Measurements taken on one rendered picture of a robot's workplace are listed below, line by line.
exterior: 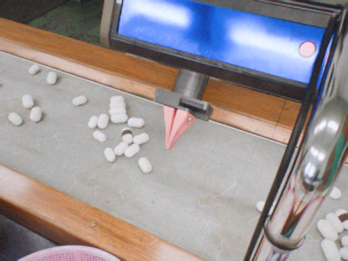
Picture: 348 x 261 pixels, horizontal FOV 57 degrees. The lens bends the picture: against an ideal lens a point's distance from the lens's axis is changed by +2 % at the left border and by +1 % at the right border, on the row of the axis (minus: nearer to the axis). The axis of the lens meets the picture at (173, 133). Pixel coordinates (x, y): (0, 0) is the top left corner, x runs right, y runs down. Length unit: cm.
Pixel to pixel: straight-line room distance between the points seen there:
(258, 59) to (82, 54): 66
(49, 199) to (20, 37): 57
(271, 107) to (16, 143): 54
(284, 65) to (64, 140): 51
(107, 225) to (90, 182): 11
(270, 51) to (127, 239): 35
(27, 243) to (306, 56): 55
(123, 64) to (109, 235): 46
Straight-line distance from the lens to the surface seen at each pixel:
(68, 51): 92
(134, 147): 63
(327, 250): 56
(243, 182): 61
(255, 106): 72
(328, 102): 18
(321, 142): 17
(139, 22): 34
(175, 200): 57
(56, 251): 53
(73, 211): 56
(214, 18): 31
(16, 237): 68
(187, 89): 56
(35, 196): 60
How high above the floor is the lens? 123
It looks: 46 degrees down
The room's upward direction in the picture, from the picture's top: straight up
